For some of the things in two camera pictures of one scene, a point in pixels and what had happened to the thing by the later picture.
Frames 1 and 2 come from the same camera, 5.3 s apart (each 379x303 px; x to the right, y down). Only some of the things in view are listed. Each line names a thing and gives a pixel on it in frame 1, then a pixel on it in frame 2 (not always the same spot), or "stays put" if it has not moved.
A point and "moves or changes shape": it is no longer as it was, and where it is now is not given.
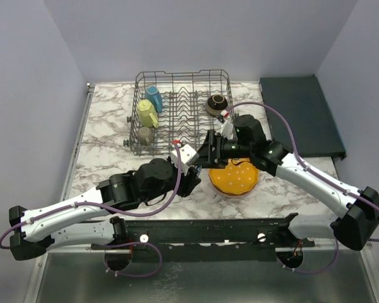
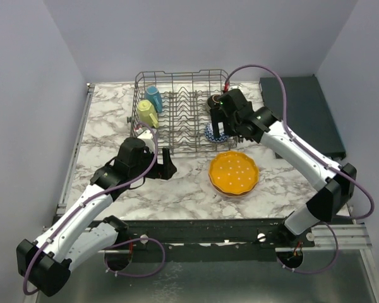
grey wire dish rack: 176,110 stays put
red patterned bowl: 198,169 moves or changes shape
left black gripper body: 185,182 -> 146,165
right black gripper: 210,158 -> 217,117
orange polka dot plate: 234,179 stays put
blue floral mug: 153,94 stays put
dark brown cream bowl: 215,103 stays put
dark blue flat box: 300,98 stays put
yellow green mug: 148,115 stays put
